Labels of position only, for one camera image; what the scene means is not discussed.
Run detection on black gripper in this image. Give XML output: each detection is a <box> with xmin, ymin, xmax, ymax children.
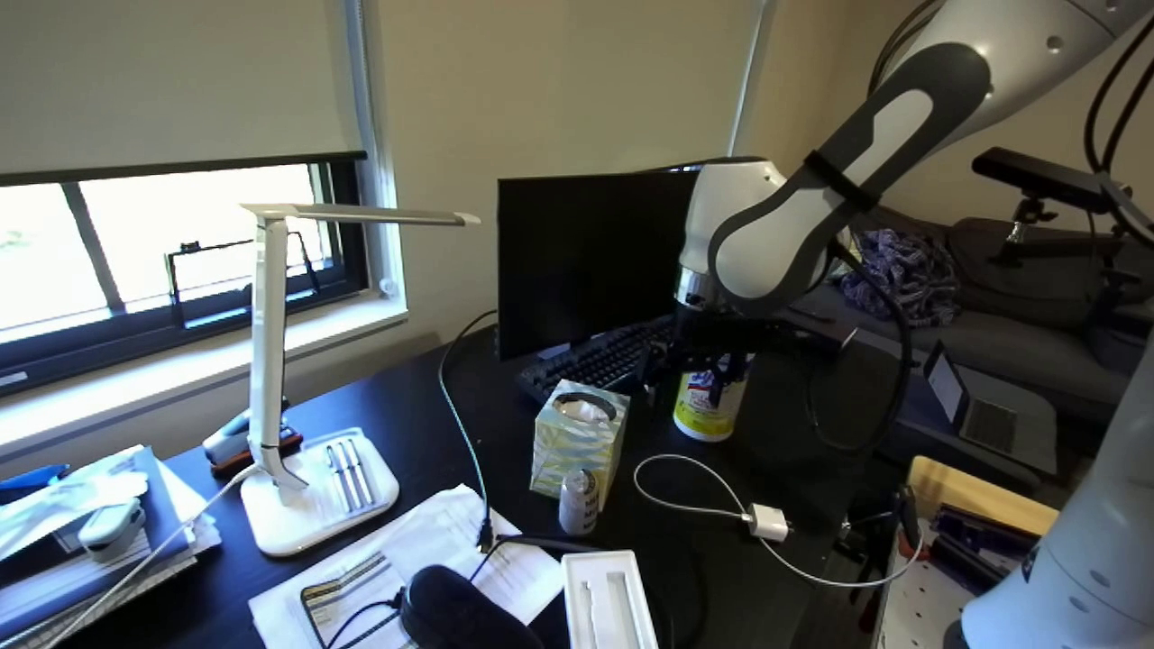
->
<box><xmin>669</xmin><ymin>302</ymin><xmax>765</xmax><ymax>410</ymax></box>

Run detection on Lysol wipes container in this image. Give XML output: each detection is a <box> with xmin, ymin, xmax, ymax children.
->
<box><xmin>672</xmin><ymin>352</ymin><xmax>756</xmax><ymax>448</ymax></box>

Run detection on white desk lamp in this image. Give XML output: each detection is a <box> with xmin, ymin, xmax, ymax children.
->
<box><xmin>233</xmin><ymin>203</ymin><xmax>485</xmax><ymax>561</ymax></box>

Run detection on black keyboard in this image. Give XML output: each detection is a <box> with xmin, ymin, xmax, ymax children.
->
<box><xmin>516</xmin><ymin>315</ymin><xmax>685</xmax><ymax>400</ymax></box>

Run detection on green tissue box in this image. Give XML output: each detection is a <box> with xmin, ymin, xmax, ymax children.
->
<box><xmin>526</xmin><ymin>380</ymin><xmax>636</xmax><ymax>507</ymax></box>

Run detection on white power adapter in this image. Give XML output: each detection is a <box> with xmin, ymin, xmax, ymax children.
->
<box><xmin>744</xmin><ymin>500</ymin><xmax>792</xmax><ymax>545</ymax></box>

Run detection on black computer monitor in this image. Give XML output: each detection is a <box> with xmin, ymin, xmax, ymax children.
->
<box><xmin>494</xmin><ymin>161</ymin><xmax>703</xmax><ymax>363</ymax></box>

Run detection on small white bottle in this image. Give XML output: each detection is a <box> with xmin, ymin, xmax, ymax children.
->
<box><xmin>556</xmin><ymin>466</ymin><xmax>604</xmax><ymax>541</ymax></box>

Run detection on purple clothes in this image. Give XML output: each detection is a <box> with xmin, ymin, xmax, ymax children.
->
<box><xmin>837</xmin><ymin>225</ymin><xmax>967</xmax><ymax>332</ymax></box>

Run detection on white open box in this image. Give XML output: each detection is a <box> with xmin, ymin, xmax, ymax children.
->
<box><xmin>559</xmin><ymin>548</ymin><xmax>665</xmax><ymax>649</ymax></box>

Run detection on wooden board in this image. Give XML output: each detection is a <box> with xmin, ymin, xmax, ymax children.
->
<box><xmin>903</xmin><ymin>451</ymin><xmax>1064</xmax><ymax>541</ymax></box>

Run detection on open grey laptop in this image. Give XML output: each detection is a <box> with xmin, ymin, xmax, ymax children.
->
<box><xmin>921</xmin><ymin>340</ymin><xmax>1064</xmax><ymax>480</ymax></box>

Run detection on dark grey couch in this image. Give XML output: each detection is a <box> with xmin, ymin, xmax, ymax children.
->
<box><xmin>779</xmin><ymin>195</ymin><xmax>1154</xmax><ymax>423</ymax></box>

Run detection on black items pile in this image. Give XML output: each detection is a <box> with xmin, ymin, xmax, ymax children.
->
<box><xmin>928</xmin><ymin>500</ymin><xmax>1039</xmax><ymax>595</ymax></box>

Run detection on white paper sheets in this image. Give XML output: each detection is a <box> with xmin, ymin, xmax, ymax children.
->
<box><xmin>245</xmin><ymin>480</ymin><xmax>571</xmax><ymax>649</ymax></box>

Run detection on black pouch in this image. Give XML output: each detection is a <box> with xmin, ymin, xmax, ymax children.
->
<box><xmin>396</xmin><ymin>561</ymin><xmax>553</xmax><ymax>649</ymax></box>

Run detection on black eyeglasses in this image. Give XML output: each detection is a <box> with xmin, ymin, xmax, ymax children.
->
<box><xmin>296</xmin><ymin>548</ymin><xmax>408</xmax><ymax>649</ymax></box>

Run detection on black red stapler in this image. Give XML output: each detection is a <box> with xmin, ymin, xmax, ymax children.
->
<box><xmin>199</xmin><ymin>403</ymin><xmax>308</xmax><ymax>475</ymax></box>

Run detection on small white device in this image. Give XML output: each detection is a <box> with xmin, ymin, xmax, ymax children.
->
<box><xmin>75</xmin><ymin>494</ymin><xmax>155</xmax><ymax>565</ymax></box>

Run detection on beige roller blind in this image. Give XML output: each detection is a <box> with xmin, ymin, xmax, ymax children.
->
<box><xmin>0</xmin><ymin>0</ymin><xmax>367</xmax><ymax>182</ymax></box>

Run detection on stack of blue books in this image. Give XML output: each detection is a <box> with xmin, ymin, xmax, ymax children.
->
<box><xmin>0</xmin><ymin>444</ymin><xmax>226</xmax><ymax>649</ymax></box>

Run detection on white adapter cable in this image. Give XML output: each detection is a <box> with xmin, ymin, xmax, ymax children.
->
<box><xmin>630</xmin><ymin>451</ymin><xmax>932</xmax><ymax>595</ymax></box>

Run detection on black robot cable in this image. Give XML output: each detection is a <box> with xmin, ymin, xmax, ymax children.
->
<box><xmin>802</xmin><ymin>6</ymin><xmax>1154</xmax><ymax>462</ymax></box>

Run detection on grey monitor cable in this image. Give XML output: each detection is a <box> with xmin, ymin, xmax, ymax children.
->
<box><xmin>434</xmin><ymin>305</ymin><xmax>506</xmax><ymax>557</ymax></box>

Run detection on black camera on stand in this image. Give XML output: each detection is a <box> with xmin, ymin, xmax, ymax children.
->
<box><xmin>967</xmin><ymin>144</ymin><xmax>1136</xmax><ymax>263</ymax></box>

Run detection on black window latch frame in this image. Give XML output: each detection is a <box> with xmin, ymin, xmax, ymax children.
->
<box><xmin>165</xmin><ymin>230</ymin><xmax>325</xmax><ymax>334</ymax></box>

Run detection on white lamp cable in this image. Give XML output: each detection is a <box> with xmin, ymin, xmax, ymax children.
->
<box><xmin>44</xmin><ymin>459</ymin><xmax>265</xmax><ymax>649</ymax></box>

